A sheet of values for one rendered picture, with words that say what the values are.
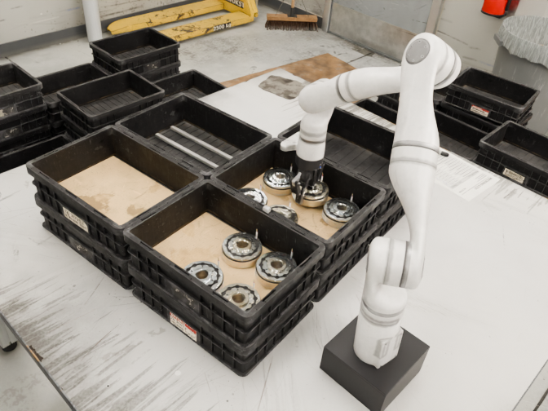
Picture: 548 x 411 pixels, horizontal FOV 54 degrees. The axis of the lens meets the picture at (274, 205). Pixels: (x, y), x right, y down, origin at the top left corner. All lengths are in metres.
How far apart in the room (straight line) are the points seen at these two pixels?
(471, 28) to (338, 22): 1.22
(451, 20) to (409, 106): 3.36
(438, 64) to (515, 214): 0.96
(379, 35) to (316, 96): 3.48
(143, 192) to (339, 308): 0.65
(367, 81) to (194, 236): 0.60
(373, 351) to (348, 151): 0.81
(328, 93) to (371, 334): 0.56
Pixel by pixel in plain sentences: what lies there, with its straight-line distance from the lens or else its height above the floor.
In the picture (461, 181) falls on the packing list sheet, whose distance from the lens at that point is 2.06.
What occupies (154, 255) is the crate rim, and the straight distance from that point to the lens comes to 1.26.
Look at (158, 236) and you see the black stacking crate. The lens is 1.42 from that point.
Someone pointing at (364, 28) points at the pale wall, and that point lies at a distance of 4.85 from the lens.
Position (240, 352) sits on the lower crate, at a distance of 1.23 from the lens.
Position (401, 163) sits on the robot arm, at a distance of 1.07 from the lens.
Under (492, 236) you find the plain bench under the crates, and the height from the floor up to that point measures 0.70.
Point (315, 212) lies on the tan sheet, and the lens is 1.55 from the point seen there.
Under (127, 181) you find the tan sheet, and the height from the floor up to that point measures 0.83.
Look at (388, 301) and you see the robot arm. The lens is 1.12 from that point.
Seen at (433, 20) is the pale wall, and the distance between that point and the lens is 4.47.
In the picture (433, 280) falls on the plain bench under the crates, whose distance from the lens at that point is 1.63.
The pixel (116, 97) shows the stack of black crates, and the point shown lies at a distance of 2.82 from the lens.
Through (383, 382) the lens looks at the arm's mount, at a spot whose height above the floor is 0.79.
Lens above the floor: 1.81
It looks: 39 degrees down
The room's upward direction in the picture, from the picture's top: 5 degrees clockwise
